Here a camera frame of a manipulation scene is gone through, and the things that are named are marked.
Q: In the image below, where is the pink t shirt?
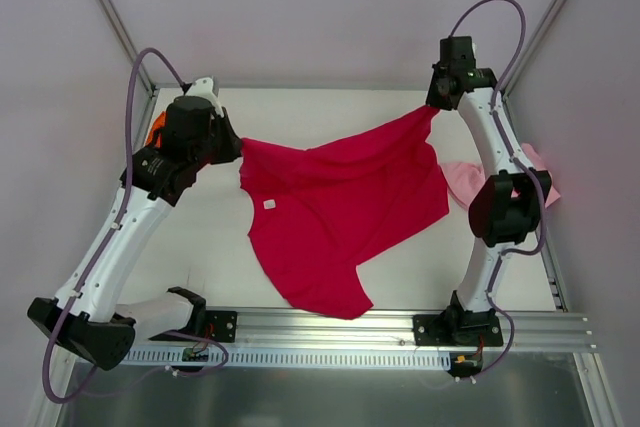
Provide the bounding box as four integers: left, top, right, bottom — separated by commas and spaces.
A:
440, 143, 561, 210

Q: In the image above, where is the red t shirt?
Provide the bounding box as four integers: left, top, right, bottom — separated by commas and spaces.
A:
239, 105, 449, 320

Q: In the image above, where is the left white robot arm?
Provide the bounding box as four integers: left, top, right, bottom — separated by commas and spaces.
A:
27, 92, 242, 371

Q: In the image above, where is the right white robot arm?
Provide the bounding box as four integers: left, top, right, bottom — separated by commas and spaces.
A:
416, 59, 552, 346

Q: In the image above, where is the orange t shirt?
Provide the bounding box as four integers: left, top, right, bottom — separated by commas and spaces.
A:
145, 111, 166, 148

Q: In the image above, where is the right aluminium frame post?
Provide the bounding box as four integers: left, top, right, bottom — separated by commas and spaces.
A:
502, 0, 569, 97

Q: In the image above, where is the aluminium frame post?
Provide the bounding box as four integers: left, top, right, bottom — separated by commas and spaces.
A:
69, 0, 157, 96
502, 0, 569, 97

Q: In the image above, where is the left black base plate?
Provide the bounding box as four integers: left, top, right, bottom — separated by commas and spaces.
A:
205, 310, 238, 343

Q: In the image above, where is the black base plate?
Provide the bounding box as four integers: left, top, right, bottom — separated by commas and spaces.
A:
205, 310, 238, 343
412, 312, 504, 347

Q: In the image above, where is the aluminium mounting rail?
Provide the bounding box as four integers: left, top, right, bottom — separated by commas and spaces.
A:
119, 307, 599, 352

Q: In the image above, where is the white slotted cable duct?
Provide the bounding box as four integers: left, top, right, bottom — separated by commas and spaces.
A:
123, 345, 451, 371

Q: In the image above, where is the left aluminium frame post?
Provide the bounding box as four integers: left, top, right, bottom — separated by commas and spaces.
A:
69, 0, 157, 96

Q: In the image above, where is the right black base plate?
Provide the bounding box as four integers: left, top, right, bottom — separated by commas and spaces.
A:
412, 312, 504, 347

